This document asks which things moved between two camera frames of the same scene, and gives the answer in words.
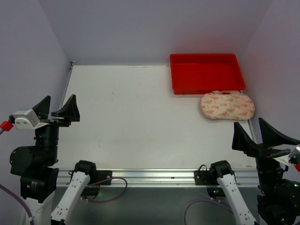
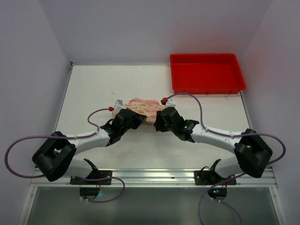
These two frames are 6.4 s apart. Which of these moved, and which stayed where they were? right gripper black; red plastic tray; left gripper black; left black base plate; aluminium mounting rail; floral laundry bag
Moved: floral laundry bag; right gripper black; left gripper black
Stayed: left black base plate; red plastic tray; aluminium mounting rail
